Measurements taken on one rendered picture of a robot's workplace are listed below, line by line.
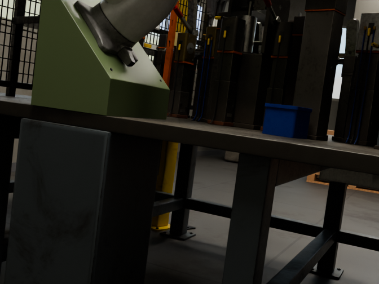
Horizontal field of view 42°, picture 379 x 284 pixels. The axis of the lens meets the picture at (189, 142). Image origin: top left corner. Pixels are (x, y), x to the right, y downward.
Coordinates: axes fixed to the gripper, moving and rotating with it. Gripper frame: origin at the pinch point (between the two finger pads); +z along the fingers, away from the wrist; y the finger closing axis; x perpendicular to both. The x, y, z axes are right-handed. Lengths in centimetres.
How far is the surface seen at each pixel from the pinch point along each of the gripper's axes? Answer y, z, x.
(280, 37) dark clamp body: -25, 10, -50
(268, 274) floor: 36, 112, -24
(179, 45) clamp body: -20.9, 12.5, -0.1
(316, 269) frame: 65, 111, -35
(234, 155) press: 449, 98, 290
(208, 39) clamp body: -23.9, 10.2, -17.7
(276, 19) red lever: -26, 4, -49
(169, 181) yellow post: 49, 83, 58
